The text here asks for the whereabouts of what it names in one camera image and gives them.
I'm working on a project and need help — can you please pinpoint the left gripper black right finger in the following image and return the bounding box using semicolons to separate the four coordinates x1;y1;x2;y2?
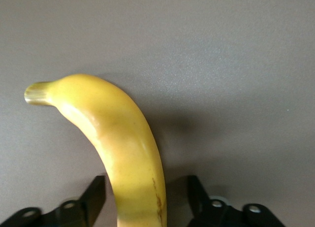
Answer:
188;175;286;227

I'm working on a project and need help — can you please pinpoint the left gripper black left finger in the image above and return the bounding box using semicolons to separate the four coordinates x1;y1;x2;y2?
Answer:
0;175;106;227

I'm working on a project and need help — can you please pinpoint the yellow banana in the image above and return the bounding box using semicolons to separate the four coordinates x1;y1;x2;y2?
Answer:
24;73;168;227

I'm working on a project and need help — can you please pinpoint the brown table cover sheet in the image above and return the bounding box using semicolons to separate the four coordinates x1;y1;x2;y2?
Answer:
0;0;315;227

